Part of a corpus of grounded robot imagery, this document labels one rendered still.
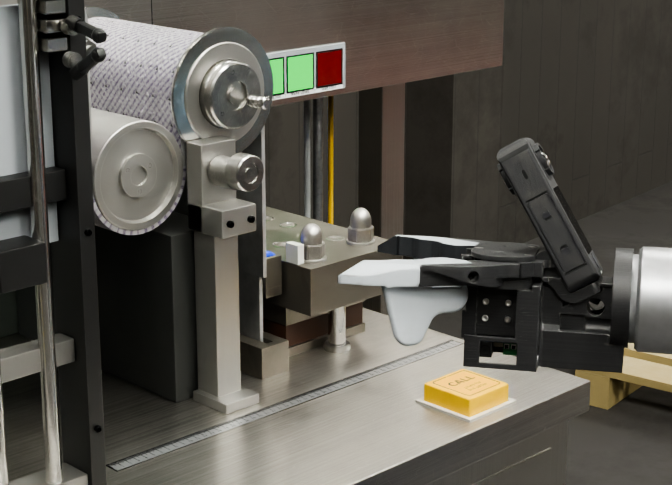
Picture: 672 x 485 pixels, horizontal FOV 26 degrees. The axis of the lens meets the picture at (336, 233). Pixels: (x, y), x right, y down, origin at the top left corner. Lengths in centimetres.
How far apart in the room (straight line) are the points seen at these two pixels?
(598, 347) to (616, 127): 506
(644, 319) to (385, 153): 158
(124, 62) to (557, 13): 398
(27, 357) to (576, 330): 57
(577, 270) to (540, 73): 448
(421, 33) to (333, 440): 94
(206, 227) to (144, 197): 8
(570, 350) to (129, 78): 78
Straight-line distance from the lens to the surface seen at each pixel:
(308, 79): 218
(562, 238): 103
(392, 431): 161
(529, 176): 103
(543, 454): 178
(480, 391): 166
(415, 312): 101
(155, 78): 163
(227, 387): 168
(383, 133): 256
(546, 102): 556
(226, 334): 165
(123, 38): 171
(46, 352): 141
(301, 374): 177
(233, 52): 164
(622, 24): 603
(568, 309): 105
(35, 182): 136
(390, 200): 260
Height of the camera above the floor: 154
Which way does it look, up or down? 16 degrees down
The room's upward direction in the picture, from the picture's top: straight up
